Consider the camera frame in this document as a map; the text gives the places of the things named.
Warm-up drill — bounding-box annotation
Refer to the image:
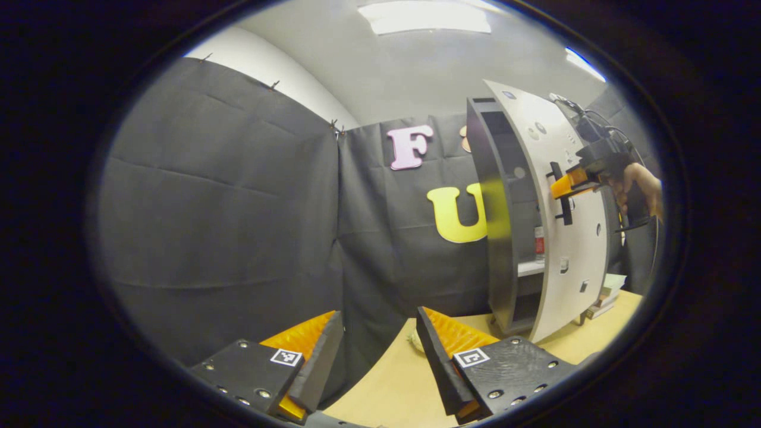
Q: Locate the large ceiling light panel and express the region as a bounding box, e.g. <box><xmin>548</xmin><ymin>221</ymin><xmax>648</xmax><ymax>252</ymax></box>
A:
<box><xmin>358</xmin><ymin>0</ymin><xmax>493</xmax><ymax>35</ymax></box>

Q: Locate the dark grey cabinet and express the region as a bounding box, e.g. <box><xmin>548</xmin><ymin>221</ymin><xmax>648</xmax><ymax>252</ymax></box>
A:
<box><xmin>466</xmin><ymin>97</ymin><xmax>586</xmax><ymax>336</ymax></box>

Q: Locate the white cabinet door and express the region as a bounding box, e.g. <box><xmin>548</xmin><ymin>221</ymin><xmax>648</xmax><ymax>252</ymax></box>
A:
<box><xmin>483</xmin><ymin>79</ymin><xmax>613</xmax><ymax>344</ymax></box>

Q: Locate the black door handle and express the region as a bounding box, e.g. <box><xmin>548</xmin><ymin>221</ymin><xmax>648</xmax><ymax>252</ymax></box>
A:
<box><xmin>546</xmin><ymin>162</ymin><xmax>574</xmax><ymax>226</ymax></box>

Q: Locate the narrow ceiling light panel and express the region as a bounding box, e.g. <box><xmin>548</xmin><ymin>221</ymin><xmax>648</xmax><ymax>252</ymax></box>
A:
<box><xmin>565</xmin><ymin>48</ymin><xmax>607</xmax><ymax>83</ymax></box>

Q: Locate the black backdrop cloth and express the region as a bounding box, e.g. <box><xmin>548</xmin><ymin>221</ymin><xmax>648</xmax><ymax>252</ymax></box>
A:
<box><xmin>95</xmin><ymin>56</ymin><xmax>663</xmax><ymax>411</ymax></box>

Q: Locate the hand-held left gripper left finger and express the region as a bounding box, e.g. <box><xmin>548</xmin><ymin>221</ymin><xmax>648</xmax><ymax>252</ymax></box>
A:
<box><xmin>189</xmin><ymin>310</ymin><xmax>345</xmax><ymax>426</ymax></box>

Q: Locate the black cable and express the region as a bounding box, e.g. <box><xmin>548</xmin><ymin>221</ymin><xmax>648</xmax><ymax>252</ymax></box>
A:
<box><xmin>550</xmin><ymin>92</ymin><xmax>647</xmax><ymax>170</ymax></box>

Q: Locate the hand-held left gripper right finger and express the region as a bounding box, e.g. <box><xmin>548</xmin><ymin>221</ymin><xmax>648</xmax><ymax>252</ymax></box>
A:
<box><xmin>415</xmin><ymin>306</ymin><xmax>577</xmax><ymax>425</ymax></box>

